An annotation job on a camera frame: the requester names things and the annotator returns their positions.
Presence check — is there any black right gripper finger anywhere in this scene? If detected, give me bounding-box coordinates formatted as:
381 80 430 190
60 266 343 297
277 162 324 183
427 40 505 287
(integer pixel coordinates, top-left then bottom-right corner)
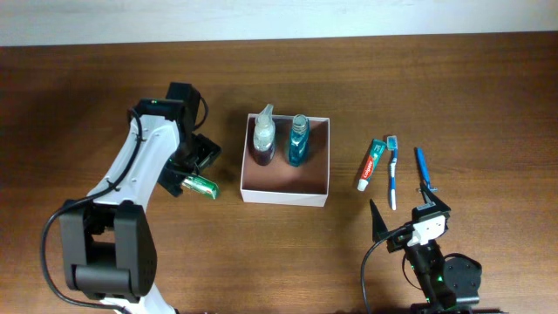
420 188 451 214
370 199 388 242

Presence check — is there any green white soap box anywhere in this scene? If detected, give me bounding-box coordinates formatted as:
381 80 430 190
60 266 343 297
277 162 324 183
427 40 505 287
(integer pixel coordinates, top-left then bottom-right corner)
181 175 220 200

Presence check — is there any blue mouthwash bottle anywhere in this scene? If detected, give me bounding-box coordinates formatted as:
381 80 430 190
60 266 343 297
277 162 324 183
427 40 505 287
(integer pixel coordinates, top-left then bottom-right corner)
288 114 310 167

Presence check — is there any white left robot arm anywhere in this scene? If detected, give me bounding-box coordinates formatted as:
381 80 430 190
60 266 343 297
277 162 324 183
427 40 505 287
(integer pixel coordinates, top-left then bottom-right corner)
51 82 221 313

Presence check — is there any blue razor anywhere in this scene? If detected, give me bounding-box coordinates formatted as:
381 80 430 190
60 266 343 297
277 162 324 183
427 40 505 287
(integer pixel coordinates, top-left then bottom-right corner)
415 147 438 193

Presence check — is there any foam soap pump bottle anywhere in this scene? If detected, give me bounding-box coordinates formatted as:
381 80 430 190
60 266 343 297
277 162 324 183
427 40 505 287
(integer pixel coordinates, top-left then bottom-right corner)
249 104 276 166

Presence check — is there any Colgate toothpaste tube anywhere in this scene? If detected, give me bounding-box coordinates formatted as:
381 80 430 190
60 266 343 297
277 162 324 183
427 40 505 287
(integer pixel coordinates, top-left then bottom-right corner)
357 140 387 192

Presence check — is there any blue white toothbrush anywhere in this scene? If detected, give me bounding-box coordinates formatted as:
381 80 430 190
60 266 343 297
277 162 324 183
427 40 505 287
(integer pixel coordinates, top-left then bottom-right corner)
387 135 398 211

